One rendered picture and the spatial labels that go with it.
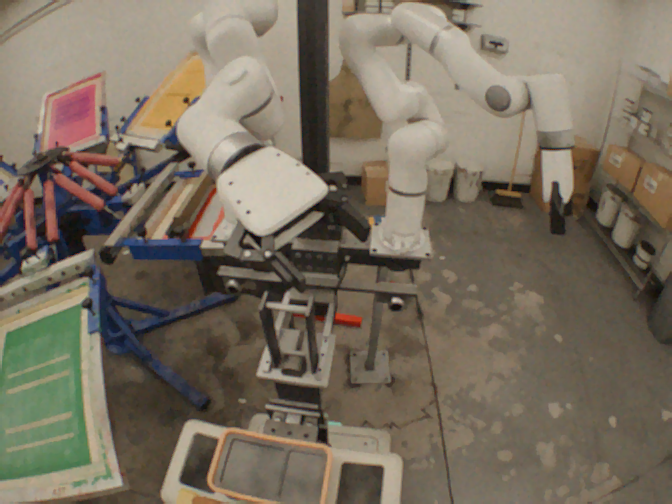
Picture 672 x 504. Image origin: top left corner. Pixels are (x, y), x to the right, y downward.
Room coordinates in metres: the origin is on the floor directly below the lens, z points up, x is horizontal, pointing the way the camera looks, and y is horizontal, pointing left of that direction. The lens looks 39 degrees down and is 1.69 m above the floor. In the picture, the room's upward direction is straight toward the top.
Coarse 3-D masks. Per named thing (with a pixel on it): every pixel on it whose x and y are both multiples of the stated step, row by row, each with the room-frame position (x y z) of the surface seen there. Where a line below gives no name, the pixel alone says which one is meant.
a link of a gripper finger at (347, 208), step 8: (344, 184) 0.36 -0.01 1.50; (344, 192) 0.35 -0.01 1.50; (344, 208) 0.32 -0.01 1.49; (352, 208) 0.32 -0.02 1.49; (344, 216) 0.32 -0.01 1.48; (352, 216) 0.31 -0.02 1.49; (360, 216) 0.31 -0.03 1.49; (344, 224) 0.33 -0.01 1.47; (352, 224) 0.32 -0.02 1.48; (360, 224) 0.31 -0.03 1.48; (368, 224) 0.30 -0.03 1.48; (352, 232) 0.32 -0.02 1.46; (360, 232) 0.31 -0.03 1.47; (368, 232) 0.30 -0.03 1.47; (360, 240) 0.31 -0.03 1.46
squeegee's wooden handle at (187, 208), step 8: (200, 176) 1.31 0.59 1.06; (208, 176) 1.34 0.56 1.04; (200, 184) 1.24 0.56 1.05; (208, 184) 1.32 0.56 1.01; (192, 192) 1.16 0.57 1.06; (200, 192) 1.22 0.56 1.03; (184, 200) 1.10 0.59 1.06; (192, 200) 1.13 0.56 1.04; (200, 200) 1.20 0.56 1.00; (184, 208) 1.05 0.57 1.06; (192, 208) 1.11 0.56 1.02; (176, 216) 0.99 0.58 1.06; (184, 216) 1.03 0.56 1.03; (176, 224) 0.99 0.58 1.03
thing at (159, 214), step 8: (176, 184) 1.38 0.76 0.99; (184, 184) 1.41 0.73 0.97; (176, 192) 1.31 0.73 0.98; (168, 200) 1.23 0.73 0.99; (160, 208) 1.17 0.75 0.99; (168, 208) 1.20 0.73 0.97; (152, 216) 1.11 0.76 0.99; (160, 216) 1.12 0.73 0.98; (152, 224) 1.05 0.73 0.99; (152, 232) 1.03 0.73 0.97; (200, 248) 0.90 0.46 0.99; (208, 248) 0.90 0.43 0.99; (216, 248) 0.90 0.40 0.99
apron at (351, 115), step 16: (336, 80) 3.13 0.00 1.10; (352, 80) 3.15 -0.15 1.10; (336, 96) 3.12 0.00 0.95; (352, 96) 3.15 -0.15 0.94; (336, 112) 3.12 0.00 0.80; (352, 112) 3.14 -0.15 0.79; (368, 112) 3.12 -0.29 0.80; (336, 128) 3.12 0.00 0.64; (352, 128) 3.14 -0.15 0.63; (368, 128) 3.13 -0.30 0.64
